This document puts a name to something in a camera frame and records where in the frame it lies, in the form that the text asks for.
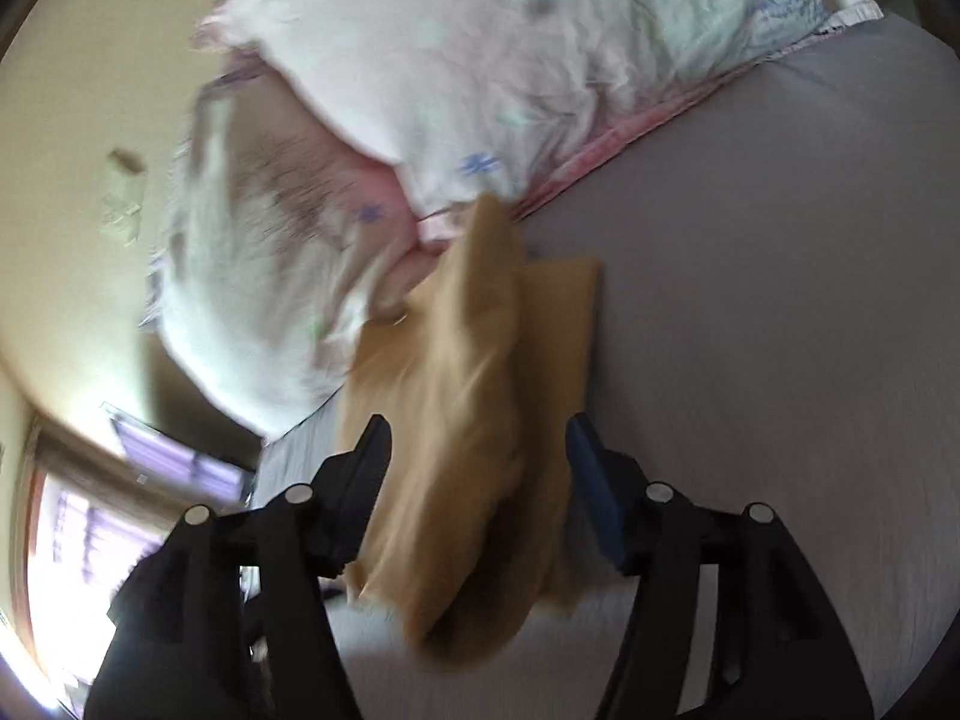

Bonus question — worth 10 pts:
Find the white floral quilt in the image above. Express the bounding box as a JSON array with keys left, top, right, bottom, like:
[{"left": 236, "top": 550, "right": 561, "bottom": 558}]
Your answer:
[{"left": 139, "top": 52, "right": 481, "bottom": 442}]

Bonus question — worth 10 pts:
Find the tan small garment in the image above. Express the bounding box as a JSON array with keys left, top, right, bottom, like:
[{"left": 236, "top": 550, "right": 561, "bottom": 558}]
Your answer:
[{"left": 335, "top": 193, "right": 603, "bottom": 670}]

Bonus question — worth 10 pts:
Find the window with purple curtain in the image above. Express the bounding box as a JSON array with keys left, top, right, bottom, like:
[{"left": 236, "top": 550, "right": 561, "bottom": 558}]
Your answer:
[{"left": 19, "top": 405, "right": 256, "bottom": 713}]

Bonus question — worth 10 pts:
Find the white floral pillow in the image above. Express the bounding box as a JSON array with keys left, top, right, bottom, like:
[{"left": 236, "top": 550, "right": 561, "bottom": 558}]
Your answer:
[{"left": 193, "top": 0, "right": 886, "bottom": 220}]

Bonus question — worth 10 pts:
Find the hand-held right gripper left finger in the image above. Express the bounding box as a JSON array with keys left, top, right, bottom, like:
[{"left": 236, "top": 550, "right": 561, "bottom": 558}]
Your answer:
[{"left": 84, "top": 413, "right": 393, "bottom": 720}]

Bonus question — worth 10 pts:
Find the wall switch plate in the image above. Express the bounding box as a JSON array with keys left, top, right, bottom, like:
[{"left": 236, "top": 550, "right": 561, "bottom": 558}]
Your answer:
[{"left": 101, "top": 148, "right": 147, "bottom": 245}]

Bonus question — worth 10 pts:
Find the grey bed sheet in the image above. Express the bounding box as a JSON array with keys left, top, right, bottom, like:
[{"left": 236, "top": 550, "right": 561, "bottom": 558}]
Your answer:
[{"left": 259, "top": 11, "right": 960, "bottom": 720}]

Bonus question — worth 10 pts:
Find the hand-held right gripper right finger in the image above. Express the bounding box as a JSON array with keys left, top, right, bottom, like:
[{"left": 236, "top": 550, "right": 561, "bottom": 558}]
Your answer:
[{"left": 565, "top": 415, "right": 875, "bottom": 720}]

